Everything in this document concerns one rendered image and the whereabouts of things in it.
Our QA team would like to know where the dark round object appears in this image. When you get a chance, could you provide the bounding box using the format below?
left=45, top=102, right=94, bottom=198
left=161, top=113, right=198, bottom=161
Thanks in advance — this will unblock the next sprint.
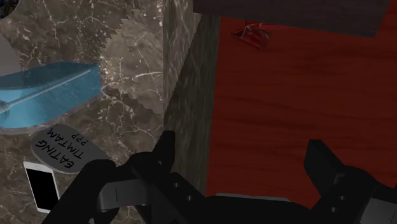
left=0, top=0, right=21, bottom=20

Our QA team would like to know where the red shiny crumpled object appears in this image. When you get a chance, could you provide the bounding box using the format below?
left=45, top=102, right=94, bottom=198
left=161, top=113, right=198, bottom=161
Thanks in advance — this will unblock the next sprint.
left=230, top=20, right=290, bottom=51

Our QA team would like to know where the white smartphone with black screen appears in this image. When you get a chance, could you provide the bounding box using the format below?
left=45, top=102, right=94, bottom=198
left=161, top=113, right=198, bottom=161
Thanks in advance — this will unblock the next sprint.
left=22, top=160, right=62, bottom=215

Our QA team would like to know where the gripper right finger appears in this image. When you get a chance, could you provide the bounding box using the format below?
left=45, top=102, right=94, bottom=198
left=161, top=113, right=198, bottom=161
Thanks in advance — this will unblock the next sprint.
left=303, top=139, right=397, bottom=224

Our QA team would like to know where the blue bowl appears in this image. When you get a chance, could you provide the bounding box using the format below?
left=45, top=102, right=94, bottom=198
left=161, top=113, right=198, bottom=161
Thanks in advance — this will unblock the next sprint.
left=0, top=61, right=103, bottom=130

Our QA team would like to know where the grey lettered oval object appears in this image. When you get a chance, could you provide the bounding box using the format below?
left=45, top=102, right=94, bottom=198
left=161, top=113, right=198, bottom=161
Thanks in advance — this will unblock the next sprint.
left=30, top=123, right=110, bottom=175

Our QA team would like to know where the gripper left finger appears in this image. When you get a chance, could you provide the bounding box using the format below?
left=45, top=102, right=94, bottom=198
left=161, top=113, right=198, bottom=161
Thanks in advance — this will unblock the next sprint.
left=41, top=130, right=206, bottom=224

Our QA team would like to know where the grey thin rod utensil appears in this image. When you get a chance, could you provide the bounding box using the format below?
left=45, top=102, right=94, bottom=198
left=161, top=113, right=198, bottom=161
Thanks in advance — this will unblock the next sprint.
left=0, top=69, right=92, bottom=115

